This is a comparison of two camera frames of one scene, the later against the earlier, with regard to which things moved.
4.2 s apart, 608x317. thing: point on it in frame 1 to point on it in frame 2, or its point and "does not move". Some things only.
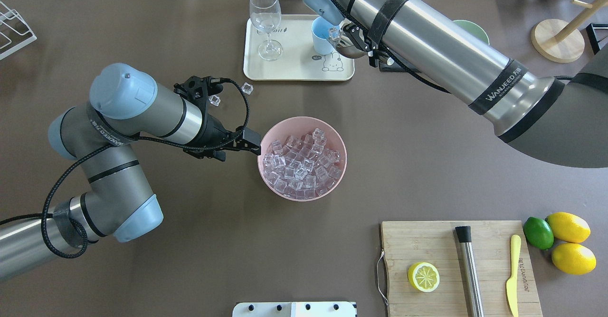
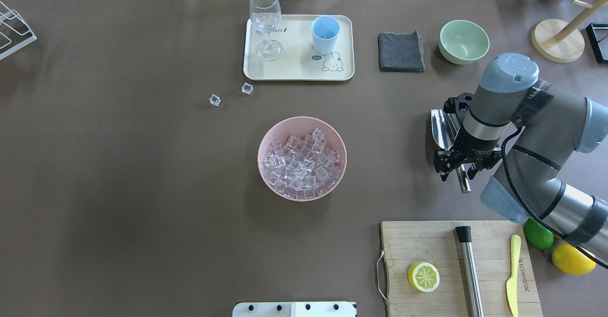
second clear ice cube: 214,100 does not move
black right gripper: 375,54 to 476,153
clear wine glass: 265,15 does not move
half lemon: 423,276 does not move
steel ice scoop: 346,47 to 445,126
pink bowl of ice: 302,158 does not move
